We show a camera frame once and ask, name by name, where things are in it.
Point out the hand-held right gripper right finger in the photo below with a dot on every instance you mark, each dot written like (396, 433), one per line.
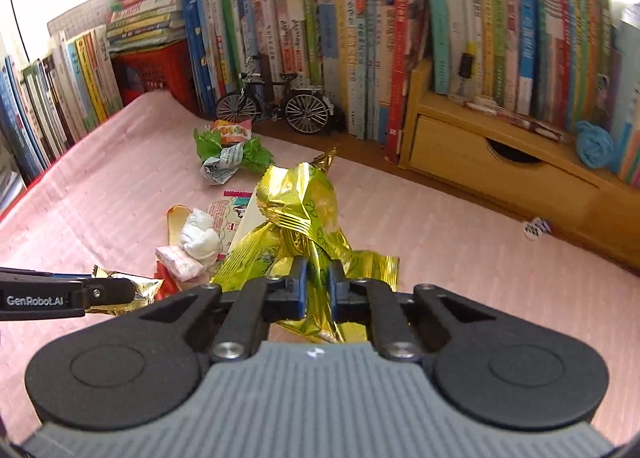
(336, 288)

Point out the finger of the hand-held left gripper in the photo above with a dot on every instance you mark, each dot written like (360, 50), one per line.
(112, 290)

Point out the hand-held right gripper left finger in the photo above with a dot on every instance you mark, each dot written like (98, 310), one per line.
(300, 288)

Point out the small gold foil wrapper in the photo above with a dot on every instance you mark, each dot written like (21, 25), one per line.
(145, 285)
(327, 157)

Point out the red chili pepper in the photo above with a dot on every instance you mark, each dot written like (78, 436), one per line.
(162, 288)

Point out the pink white small wrapper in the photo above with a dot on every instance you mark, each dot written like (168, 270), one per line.
(177, 263)

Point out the white blue paper bag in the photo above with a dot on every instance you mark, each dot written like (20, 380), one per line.
(250, 228)

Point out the large gold foil snack bag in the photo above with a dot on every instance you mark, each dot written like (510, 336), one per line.
(300, 198)

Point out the orange peel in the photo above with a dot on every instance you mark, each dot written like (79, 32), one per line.
(175, 223)

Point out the white tissue wad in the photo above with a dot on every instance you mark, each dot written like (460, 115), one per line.
(200, 238)

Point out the pink striped snack wrapper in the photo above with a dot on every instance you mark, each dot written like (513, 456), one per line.
(225, 213)

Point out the green wrapper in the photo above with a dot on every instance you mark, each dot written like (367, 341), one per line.
(257, 155)

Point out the pink striped tablecloth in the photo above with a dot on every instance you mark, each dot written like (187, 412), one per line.
(450, 248)

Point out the black model bicycle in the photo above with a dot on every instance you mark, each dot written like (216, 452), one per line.
(307, 112)

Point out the wooden desk organizer with drawer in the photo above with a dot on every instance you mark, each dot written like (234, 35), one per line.
(450, 147)

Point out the row of upright books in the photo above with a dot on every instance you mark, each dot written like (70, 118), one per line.
(350, 37)
(525, 12)
(50, 102)

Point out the small white tag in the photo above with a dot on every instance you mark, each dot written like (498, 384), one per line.
(535, 228)

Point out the red plastic crate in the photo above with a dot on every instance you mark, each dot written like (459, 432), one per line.
(150, 67)

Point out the dark red pen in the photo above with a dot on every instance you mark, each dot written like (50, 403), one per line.
(505, 115)

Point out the black yellow marker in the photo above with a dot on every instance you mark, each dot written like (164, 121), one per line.
(466, 65)

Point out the stack of flat books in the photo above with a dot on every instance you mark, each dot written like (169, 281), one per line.
(145, 17)

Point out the white grid board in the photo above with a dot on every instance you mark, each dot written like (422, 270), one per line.
(80, 17)

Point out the blue crumpled cloth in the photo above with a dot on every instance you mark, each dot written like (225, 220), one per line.
(595, 142)

